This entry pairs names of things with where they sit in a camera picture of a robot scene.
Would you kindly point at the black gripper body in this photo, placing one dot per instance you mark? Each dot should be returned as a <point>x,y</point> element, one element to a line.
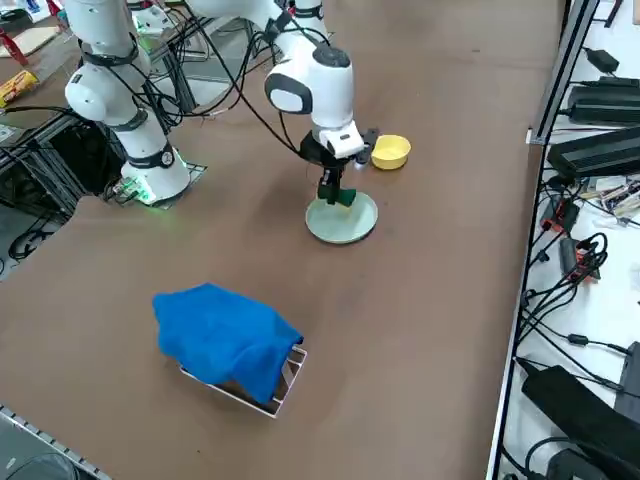
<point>317,157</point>

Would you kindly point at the green and yellow sponge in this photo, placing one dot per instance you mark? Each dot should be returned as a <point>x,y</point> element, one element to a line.
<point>347,197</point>

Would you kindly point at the pale green plate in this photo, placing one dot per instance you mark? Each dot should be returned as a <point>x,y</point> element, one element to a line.
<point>345,225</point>

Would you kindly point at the small yellow dish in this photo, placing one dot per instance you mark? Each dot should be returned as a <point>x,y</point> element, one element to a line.
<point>392,150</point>

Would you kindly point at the blue cloth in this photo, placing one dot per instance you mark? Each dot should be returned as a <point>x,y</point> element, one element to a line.
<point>220,335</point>

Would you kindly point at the black orange power strip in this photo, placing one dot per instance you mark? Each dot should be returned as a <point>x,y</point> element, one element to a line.
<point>560,215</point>
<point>582,265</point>

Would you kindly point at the white metal rack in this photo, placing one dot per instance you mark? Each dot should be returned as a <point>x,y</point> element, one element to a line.
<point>272,413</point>

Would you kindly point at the large flat black box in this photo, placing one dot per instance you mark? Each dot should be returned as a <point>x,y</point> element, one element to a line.
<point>595,152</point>

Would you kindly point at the small black power adapter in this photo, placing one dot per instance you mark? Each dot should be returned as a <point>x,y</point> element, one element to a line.
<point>602,60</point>

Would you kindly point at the yellow package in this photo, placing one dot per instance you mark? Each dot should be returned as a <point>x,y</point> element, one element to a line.
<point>17,87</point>

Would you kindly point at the red tool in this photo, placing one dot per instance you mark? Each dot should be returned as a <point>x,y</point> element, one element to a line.
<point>12,47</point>

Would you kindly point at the large black power adapter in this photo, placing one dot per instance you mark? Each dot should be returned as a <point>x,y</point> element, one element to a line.
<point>575,410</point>

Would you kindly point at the aluminium post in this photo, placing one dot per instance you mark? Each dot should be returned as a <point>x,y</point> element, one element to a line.
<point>560,75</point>

